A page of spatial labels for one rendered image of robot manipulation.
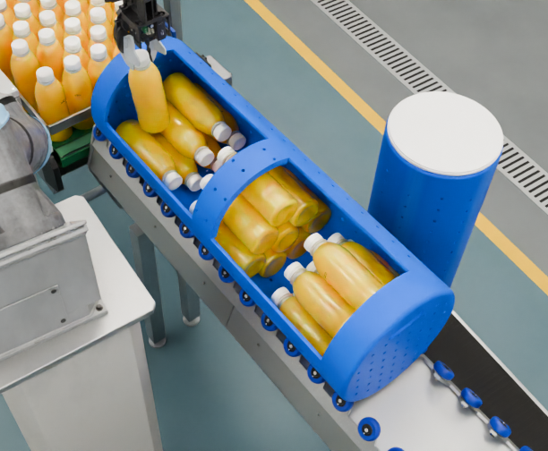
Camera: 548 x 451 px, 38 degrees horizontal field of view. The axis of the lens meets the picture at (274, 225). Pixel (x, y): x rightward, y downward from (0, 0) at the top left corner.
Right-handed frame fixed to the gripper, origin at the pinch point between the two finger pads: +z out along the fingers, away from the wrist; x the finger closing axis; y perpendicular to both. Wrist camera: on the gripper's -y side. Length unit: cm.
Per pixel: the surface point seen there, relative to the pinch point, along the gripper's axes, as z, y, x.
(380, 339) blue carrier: 9, 76, -2
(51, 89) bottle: 21.9, -26.0, -10.5
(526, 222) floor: 128, 31, 142
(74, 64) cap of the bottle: 18.3, -26.7, -3.3
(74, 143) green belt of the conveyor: 38.9, -23.4, -8.8
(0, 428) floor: 129, -14, -56
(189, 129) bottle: 18.8, 6.8, 6.6
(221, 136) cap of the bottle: 17.4, 14.1, 10.3
